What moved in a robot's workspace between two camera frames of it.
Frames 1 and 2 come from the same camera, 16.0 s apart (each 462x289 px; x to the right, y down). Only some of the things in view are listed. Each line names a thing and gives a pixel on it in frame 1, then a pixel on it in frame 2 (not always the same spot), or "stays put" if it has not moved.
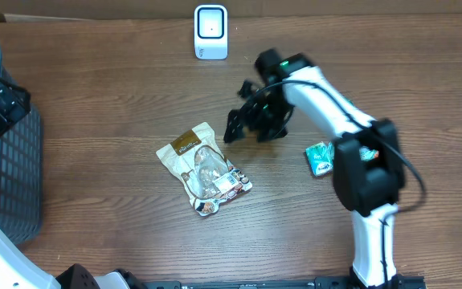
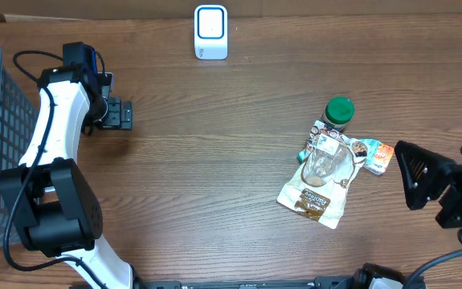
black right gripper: x=251 y=112 to x=460 y=202
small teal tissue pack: x=320 y=157 to x=303 y=155
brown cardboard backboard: x=8 y=11 stays put
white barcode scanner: x=210 y=32 stays put
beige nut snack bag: x=207 y=173 to x=320 y=187
